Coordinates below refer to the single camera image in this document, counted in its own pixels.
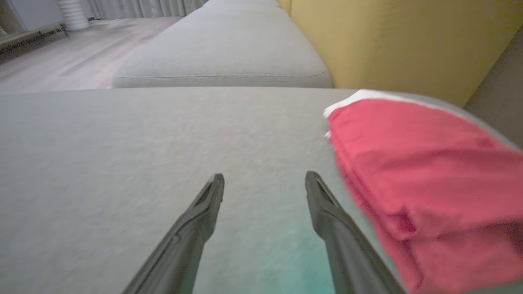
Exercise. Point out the white ribbed cylinder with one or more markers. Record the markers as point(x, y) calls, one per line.
point(73, 14)

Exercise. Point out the light grey pleated curtain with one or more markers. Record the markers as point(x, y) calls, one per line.
point(143, 8)

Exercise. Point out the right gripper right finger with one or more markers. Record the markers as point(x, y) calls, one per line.
point(347, 253)

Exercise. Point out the small grey sofa seat cushion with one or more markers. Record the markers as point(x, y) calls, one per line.
point(224, 49)

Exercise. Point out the red white-trimmed sports shorts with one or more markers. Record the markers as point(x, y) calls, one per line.
point(429, 171)

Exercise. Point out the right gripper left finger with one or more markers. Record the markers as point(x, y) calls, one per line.
point(188, 245)

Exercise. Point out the dark low metal frame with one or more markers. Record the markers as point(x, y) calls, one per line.
point(28, 38)

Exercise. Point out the large grey sofa seat cushion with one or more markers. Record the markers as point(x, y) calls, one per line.
point(122, 163)

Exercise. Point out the mustard yellow sofa backrest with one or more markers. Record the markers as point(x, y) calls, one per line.
point(408, 41)

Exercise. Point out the grey sofa armrest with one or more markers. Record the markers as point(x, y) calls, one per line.
point(502, 90)

